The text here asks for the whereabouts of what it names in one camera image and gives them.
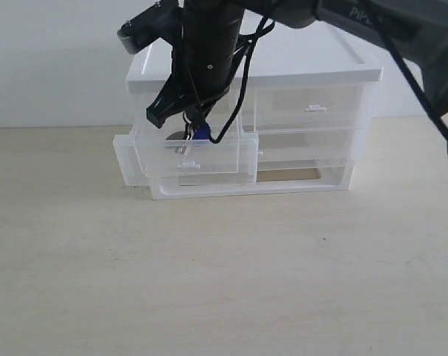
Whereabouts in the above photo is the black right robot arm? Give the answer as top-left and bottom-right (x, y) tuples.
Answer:
(146, 1), (448, 155)

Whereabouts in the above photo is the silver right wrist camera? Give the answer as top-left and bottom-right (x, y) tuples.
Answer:
(117, 0), (182, 55)

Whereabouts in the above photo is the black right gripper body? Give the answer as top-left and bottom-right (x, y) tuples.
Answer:
(167, 33), (243, 101)

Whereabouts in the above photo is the white plastic drawer cabinet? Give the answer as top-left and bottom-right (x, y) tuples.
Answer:
(126, 22), (383, 200)

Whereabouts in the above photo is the key bunch with blue tag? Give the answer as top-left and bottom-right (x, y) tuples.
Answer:
(165, 113), (211, 155)

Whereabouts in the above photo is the clear wide middle drawer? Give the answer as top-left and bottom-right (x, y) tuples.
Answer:
(258, 128), (365, 163)

